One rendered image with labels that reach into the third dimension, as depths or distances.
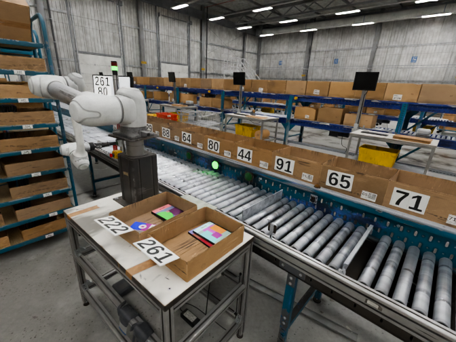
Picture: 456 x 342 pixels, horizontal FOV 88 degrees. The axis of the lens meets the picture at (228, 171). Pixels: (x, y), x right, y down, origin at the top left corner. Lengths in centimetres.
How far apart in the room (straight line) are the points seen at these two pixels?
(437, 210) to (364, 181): 36
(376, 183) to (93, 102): 160
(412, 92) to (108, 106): 560
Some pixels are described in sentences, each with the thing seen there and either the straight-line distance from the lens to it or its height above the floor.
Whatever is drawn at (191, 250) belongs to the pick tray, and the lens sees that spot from 121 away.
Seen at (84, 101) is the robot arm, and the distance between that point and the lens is 139.
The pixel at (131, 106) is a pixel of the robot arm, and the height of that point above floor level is 138.
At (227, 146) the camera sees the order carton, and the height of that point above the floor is 100.
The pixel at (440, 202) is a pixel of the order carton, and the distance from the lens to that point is 163.
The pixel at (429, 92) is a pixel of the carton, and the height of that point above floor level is 157.
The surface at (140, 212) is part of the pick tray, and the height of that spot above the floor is 78.
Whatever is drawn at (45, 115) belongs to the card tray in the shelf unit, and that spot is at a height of 121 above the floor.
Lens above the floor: 151
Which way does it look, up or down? 20 degrees down
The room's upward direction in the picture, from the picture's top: 3 degrees clockwise
